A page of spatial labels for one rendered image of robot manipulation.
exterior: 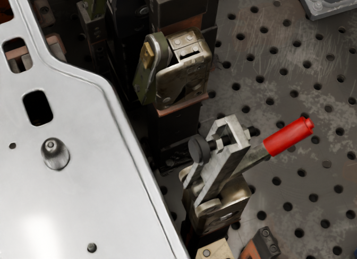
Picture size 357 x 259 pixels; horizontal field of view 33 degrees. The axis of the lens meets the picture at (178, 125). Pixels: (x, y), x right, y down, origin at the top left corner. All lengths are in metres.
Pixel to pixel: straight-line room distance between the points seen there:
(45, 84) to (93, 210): 0.19
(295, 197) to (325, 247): 0.10
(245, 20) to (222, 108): 0.20
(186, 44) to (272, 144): 0.19
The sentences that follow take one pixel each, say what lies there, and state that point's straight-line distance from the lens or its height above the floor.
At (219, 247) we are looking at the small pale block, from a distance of 0.68.
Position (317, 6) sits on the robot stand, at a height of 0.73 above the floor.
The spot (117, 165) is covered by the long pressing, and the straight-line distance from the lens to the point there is 0.77.
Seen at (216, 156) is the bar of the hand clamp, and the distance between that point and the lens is 0.61.
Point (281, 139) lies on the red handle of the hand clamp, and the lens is 0.65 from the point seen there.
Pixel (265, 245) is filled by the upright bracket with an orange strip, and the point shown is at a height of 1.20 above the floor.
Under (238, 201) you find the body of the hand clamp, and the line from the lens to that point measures 0.71.
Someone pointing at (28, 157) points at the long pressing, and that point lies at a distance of 0.79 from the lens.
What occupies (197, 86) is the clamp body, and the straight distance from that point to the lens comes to 0.82.
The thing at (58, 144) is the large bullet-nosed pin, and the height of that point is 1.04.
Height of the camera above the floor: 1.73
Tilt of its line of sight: 67 degrees down
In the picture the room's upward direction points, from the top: 4 degrees clockwise
